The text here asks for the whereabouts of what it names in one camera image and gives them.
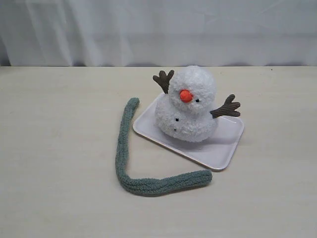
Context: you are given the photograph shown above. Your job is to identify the white plush snowman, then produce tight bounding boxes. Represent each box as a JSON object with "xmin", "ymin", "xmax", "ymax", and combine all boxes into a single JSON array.
[{"xmin": 153, "ymin": 65, "xmax": 241, "ymax": 142}]

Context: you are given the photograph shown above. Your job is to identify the green fuzzy scarf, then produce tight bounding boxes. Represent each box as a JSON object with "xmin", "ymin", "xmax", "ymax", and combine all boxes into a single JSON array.
[{"xmin": 115, "ymin": 97, "xmax": 212, "ymax": 197}]

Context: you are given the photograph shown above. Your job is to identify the white rectangular tray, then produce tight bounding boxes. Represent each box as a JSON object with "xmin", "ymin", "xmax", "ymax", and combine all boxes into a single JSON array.
[{"xmin": 133, "ymin": 93, "xmax": 245, "ymax": 171}]

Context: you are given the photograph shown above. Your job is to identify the white backdrop curtain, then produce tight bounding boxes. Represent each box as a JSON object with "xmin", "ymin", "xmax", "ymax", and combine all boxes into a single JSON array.
[{"xmin": 0, "ymin": 0, "xmax": 317, "ymax": 66}]

